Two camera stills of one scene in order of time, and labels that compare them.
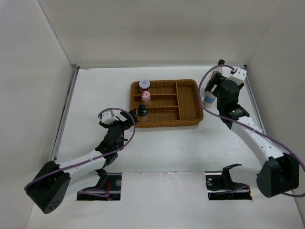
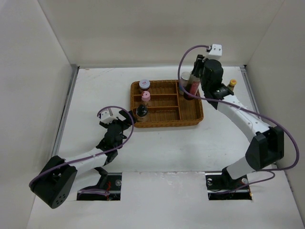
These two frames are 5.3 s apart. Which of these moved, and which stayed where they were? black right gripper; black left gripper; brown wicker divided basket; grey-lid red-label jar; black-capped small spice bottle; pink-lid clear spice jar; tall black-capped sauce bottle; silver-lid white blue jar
Moved: black right gripper; silver-lid white blue jar; tall black-capped sauce bottle
Stayed: brown wicker divided basket; pink-lid clear spice jar; grey-lid red-label jar; black-capped small spice bottle; black left gripper
